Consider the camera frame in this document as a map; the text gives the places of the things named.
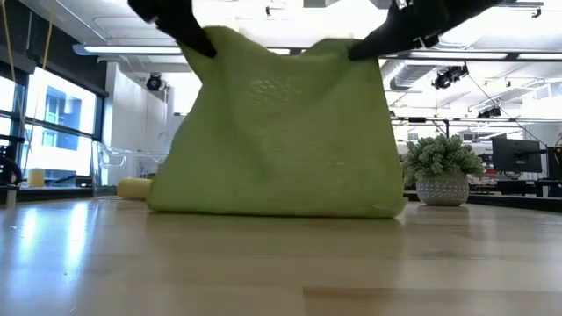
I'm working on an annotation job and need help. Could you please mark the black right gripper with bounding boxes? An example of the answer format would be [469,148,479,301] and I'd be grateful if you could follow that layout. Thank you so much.
[348,0,501,61]

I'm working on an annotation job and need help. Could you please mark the light green microfiber towel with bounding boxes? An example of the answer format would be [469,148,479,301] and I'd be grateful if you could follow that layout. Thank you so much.
[147,25,407,219]

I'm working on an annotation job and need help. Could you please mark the yellow microfiber towel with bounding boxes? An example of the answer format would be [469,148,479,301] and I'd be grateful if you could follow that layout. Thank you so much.
[117,176,154,202]

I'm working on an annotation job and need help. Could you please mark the clear plastic basket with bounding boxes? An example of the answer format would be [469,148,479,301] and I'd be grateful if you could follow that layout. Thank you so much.
[90,140,169,198]

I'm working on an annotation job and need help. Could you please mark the black ceiling spotlight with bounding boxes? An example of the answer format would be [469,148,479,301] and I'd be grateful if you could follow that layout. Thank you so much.
[432,64,470,90]

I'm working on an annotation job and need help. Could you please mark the artificial plant in patterned pot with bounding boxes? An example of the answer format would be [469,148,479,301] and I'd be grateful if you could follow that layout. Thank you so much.
[401,133,486,207]

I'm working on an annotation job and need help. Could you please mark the black computer monitor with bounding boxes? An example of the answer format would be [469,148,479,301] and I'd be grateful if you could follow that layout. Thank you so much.
[491,138,544,174]
[546,147,562,181]

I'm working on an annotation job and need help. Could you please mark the yellow bin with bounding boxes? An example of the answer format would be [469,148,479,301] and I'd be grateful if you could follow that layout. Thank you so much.
[26,168,46,189]

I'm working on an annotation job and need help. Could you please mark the black equipment stand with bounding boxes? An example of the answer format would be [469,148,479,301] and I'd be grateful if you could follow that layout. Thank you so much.
[0,133,26,208]

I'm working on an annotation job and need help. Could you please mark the black overhead camera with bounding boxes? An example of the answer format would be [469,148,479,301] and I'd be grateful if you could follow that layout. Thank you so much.
[145,73,164,92]

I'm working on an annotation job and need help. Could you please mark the black metal workstation frame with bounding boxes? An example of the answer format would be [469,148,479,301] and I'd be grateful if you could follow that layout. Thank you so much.
[390,116,453,140]

